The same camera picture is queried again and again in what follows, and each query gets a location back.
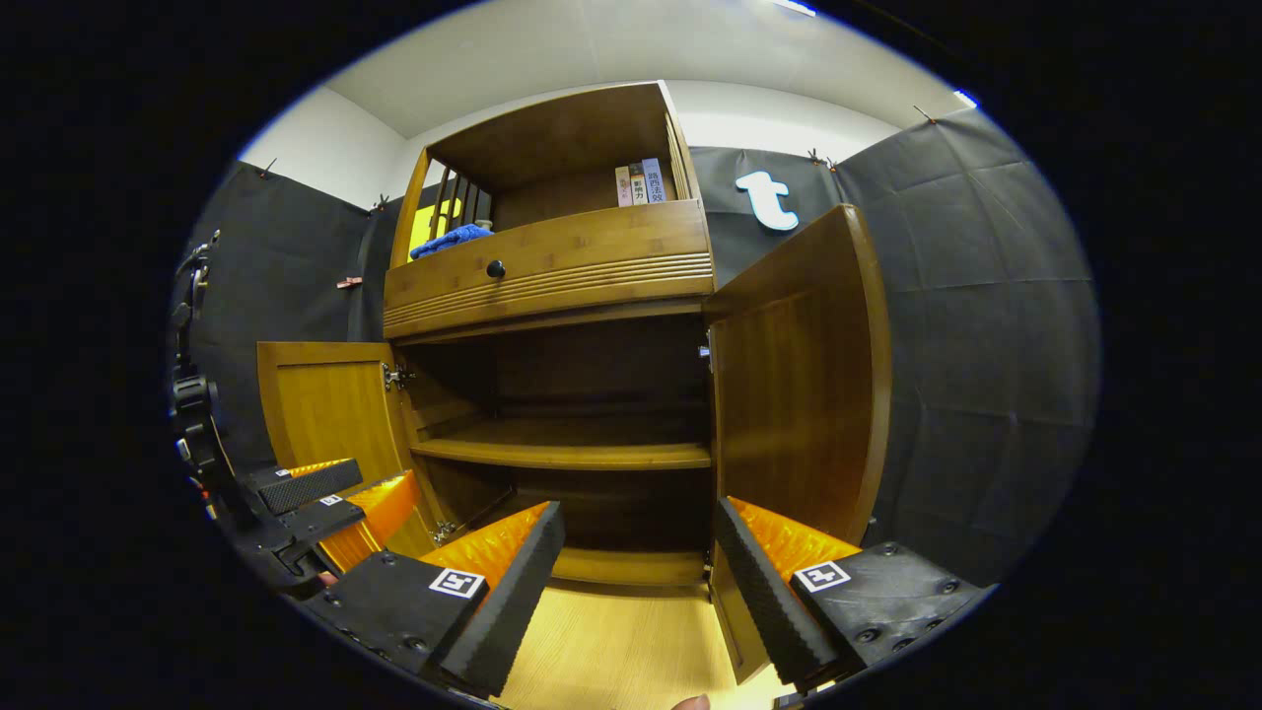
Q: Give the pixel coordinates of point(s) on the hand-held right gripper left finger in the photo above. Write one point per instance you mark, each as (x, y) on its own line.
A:
(508, 592)

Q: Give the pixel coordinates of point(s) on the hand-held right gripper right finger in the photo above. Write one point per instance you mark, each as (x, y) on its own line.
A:
(764, 592)

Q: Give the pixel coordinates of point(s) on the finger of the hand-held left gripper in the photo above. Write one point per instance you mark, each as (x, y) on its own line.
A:
(325, 515)
(311, 485)

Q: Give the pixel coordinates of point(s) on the wooden cabinet door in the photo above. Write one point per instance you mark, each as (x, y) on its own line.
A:
(330, 404)
(799, 394)

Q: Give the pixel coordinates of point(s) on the wooden double-door shoe cabinet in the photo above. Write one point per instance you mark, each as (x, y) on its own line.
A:
(562, 138)

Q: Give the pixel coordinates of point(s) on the wooden inner shelf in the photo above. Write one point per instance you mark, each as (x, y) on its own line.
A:
(572, 456)

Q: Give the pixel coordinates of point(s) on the blue cloth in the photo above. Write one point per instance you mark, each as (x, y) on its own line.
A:
(452, 241)

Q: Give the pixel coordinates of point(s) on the black backdrop cloth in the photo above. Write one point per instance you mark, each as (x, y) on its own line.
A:
(986, 345)

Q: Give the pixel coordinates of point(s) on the wooden drawer with black knob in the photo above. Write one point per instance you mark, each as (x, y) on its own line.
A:
(611, 251)

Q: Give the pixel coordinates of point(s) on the pink book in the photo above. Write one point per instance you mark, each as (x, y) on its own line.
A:
(623, 187)

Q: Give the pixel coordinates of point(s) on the lavender book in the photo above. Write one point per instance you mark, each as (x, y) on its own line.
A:
(654, 181)

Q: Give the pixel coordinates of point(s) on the brown thin book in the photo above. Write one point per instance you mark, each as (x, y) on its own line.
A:
(638, 185)

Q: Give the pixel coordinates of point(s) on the ceiling light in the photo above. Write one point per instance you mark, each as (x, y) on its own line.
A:
(795, 8)
(966, 99)

